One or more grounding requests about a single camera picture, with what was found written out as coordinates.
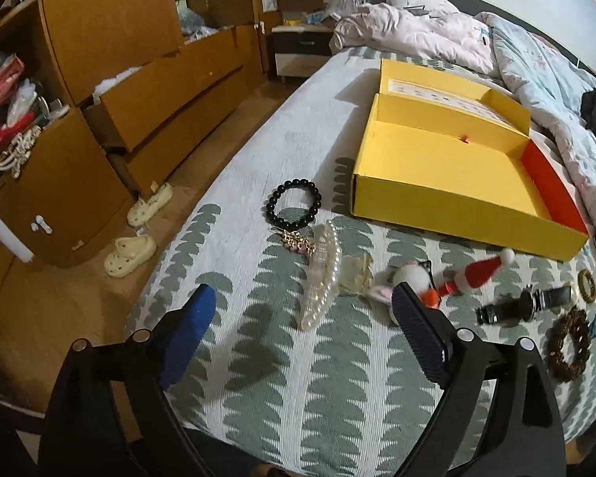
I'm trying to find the pink pillow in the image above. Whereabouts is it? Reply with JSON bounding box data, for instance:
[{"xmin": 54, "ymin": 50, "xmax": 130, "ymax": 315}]
[{"xmin": 329, "ymin": 0, "xmax": 499, "ymax": 78}]

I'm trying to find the cream slipper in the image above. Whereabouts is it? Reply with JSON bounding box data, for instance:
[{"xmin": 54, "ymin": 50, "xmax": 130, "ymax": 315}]
[
  {"xmin": 104, "ymin": 235, "xmax": 156, "ymax": 279},
  {"xmin": 127, "ymin": 183, "xmax": 173, "ymax": 227}
]

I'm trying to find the gold rhinestone hair clip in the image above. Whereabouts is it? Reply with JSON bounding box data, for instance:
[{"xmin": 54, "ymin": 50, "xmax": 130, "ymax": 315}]
[{"xmin": 280, "ymin": 229, "xmax": 315, "ymax": 257}]

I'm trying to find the light blue hair clip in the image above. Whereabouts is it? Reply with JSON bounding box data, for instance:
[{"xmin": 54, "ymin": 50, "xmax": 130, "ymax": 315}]
[{"xmin": 588, "ymin": 314, "xmax": 596, "ymax": 341}]

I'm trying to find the white pompom bunny clip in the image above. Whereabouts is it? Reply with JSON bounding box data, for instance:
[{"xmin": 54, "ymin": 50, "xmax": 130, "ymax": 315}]
[{"xmin": 368, "ymin": 261, "xmax": 440, "ymax": 324}]

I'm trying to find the black bead bracelet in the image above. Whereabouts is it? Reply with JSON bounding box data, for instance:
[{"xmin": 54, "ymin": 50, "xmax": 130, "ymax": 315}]
[{"xmin": 264, "ymin": 176, "xmax": 324, "ymax": 232}]

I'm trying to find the black wrist watch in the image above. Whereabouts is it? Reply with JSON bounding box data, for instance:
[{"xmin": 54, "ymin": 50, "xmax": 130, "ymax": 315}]
[{"xmin": 475, "ymin": 283, "xmax": 578, "ymax": 325}]

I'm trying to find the wooden wardrobe cabinet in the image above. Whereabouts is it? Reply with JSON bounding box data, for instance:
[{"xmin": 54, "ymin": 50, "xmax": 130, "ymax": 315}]
[{"xmin": 0, "ymin": 0, "xmax": 263, "ymax": 267}]

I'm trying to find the brown rudraksha bead bracelet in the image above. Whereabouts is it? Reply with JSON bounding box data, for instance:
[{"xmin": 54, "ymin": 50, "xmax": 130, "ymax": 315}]
[{"xmin": 547, "ymin": 306, "xmax": 594, "ymax": 384}]

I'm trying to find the clear plastic hair claw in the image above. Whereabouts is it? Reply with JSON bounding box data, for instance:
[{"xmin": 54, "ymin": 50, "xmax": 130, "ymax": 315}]
[{"xmin": 338, "ymin": 252, "xmax": 373, "ymax": 295}]

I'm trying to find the floral white duvet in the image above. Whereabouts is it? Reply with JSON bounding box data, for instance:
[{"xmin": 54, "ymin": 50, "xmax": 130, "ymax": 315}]
[{"xmin": 477, "ymin": 12, "xmax": 596, "ymax": 228}]

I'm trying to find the pearl hair claw clip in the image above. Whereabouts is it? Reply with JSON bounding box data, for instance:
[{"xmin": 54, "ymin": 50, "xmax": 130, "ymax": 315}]
[{"xmin": 299, "ymin": 221, "xmax": 342, "ymax": 332}]

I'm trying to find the black white nightstand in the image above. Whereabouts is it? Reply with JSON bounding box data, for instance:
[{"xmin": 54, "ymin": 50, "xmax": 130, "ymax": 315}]
[{"xmin": 271, "ymin": 25, "xmax": 333, "ymax": 79}]

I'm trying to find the cream slipper near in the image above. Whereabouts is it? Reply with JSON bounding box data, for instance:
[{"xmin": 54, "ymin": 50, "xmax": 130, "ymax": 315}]
[{"xmin": 104, "ymin": 235, "xmax": 156, "ymax": 279}]

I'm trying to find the cream slipper far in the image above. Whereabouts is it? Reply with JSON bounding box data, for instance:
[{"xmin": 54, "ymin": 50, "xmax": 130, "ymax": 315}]
[{"xmin": 127, "ymin": 183, "xmax": 173, "ymax": 227}]

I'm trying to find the leaf pattern bed sheet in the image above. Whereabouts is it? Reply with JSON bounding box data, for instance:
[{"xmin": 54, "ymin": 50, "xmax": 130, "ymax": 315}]
[{"xmin": 123, "ymin": 45, "xmax": 596, "ymax": 477}]

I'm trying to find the olive spiral hair tie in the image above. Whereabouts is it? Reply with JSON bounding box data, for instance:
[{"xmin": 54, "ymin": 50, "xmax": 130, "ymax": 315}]
[{"xmin": 576, "ymin": 268, "xmax": 596, "ymax": 305}]

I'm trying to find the santa hat hair clip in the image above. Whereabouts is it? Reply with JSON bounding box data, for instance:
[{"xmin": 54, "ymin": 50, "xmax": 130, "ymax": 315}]
[{"xmin": 437, "ymin": 248, "xmax": 515, "ymax": 297}]

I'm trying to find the yellow cardboard box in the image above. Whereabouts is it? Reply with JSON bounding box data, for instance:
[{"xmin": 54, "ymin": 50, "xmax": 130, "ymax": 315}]
[{"xmin": 350, "ymin": 59, "xmax": 589, "ymax": 262}]

